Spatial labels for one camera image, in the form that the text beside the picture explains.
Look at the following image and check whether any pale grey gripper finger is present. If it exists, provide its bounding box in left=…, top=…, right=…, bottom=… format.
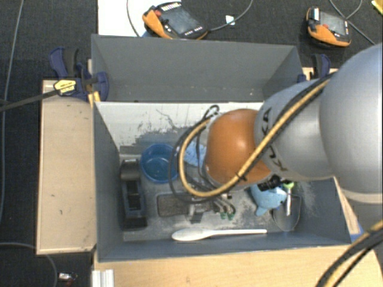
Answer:
left=188, top=204, right=206, bottom=224

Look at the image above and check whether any white plastic spoon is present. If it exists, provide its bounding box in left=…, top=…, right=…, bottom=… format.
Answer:
left=171, top=228, right=268, bottom=242

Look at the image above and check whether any dark grey flat sponge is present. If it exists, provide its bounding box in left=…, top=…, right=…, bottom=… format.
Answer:
left=156, top=193, right=192, bottom=218

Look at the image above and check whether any light blue toy animal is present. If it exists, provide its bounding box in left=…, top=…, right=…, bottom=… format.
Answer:
left=250, top=184, right=288, bottom=217

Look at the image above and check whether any light blue cloth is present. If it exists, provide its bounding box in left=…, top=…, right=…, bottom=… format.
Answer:
left=183, top=141, right=208, bottom=169

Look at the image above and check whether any blue bowl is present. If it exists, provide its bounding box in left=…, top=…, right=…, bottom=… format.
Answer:
left=139, top=143, right=180, bottom=185

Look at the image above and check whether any black tape dispenser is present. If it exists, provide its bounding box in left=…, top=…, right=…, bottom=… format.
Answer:
left=119, top=158, right=148, bottom=231

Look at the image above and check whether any pale wood board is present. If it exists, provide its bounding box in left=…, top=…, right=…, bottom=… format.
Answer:
left=35, top=79, right=98, bottom=255

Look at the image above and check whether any grey metal bin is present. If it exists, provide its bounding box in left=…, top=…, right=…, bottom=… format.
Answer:
left=90, top=33, right=361, bottom=263

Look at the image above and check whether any black cylinder on white bracket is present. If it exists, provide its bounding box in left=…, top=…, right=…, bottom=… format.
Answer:
left=256, top=175, right=284, bottom=192

